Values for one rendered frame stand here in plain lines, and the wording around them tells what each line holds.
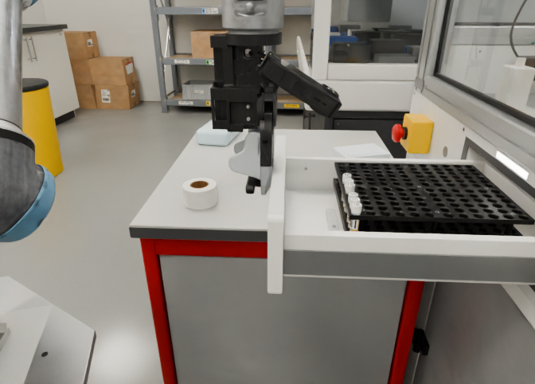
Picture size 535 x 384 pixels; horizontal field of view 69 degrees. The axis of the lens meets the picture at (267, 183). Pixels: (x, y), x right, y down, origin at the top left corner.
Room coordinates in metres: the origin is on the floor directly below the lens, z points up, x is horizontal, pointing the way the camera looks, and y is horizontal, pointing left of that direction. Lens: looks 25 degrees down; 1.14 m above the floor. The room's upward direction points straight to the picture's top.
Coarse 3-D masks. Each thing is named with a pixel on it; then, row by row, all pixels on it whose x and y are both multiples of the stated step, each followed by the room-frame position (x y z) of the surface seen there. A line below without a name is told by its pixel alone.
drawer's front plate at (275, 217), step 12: (276, 144) 0.60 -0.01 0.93; (276, 156) 0.54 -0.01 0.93; (276, 168) 0.50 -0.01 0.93; (276, 180) 0.46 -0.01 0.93; (276, 192) 0.42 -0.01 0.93; (276, 204) 0.39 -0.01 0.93; (276, 216) 0.37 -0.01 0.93; (276, 228) 0.36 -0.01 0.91; (276, 240) 0.36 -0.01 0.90; (276, 252) 0.36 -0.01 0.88; (276, 264) 0.36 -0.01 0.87; (276, 276) 0.36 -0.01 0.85; (276, 288) 0.36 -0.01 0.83
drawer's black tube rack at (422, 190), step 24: (360, 168) 0.56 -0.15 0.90; (384, 168) 0.57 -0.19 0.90; (408, 168) 0.56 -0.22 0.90; (432, 168) 0.56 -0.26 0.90; (456, 168) 0.56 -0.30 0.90; (336, 192) 0.54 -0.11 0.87; (360, 192) 0.48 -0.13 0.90; (384, 192) 0.48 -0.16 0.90; (408, 192) 0.48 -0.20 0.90; (432, 192) 0.48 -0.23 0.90; (456, 192) 0.49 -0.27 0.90; (480, 192) 0.49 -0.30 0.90; (384, 216) 0.41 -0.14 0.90; (408, 216) 0.41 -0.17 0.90; (432, 216) 0.42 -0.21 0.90; (456, 216) 0.41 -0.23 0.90; (480, 216) 0.42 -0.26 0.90; (504, 216) 0.42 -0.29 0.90; (528, 216) 0.41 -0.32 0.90
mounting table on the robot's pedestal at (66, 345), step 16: (0, 288) 0.44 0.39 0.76; (16, 288) 0.44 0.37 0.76; (0, 304) 0.41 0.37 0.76; (16, 304) 0.41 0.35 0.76; (32, 304) 0.41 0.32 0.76; (48, 304) 0.41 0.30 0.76; (48, 320) 0.38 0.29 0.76; (64, 320) 0.38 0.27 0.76; (48, 336) 0.36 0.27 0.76; (64, 336) 0.36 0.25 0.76; (80, 336) 0.36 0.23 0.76; (48, 352) 0.33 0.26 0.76; (64, 352) 0.33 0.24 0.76; (80, 352) 0.33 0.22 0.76; (32, 368) 0.31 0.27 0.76; (48, 368) 0.31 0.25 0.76; (64, 368) 0.31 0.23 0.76; (80, 368) 0.31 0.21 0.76
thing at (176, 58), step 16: (160, 0) 4.53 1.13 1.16; (160, 48) 4.31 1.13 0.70; (272, 48) 4.58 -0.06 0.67; (160, 64) 4.30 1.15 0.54; (176, 64) 4.29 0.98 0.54; (192, 64) 4.27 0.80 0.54; (208, 64) 4.25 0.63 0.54; (160, 80) 4.31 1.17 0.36; (176, 80) 4.72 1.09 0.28; (160, 96) 4.31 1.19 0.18; (176, 96) 4.52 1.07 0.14; (288, 96) 4.52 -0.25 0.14
